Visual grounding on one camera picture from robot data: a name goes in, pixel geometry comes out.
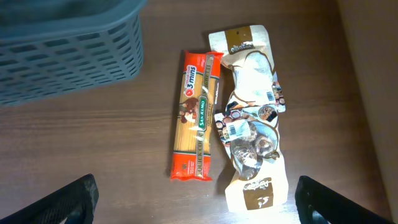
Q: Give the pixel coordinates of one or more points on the beige snack pouch upper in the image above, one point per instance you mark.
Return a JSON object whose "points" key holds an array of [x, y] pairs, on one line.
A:
{"points": [[247, 53]]}

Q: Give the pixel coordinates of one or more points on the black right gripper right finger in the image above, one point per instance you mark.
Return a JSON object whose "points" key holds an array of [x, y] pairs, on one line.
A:
{"points": [[317, 203]]}

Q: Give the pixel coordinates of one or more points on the beige snack pouch lower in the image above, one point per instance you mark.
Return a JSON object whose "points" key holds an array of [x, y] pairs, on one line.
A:
{"points": [[251, 139]]}

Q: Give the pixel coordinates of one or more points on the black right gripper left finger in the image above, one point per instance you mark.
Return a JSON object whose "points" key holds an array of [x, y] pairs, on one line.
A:
{"points": [[73, 203]]}

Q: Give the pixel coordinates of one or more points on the grey plastic lattice basket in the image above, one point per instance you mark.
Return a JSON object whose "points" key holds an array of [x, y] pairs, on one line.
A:
{"points": [[54, 47]]}

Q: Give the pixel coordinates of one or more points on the orange San Remo spaghetti pack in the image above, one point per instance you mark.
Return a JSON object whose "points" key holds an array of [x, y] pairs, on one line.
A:
{"points": [[191, 158]]}

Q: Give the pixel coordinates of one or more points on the beige snack pouch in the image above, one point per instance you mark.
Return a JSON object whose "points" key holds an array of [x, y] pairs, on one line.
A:
{"points": [[251, 139], [247, 53]]}

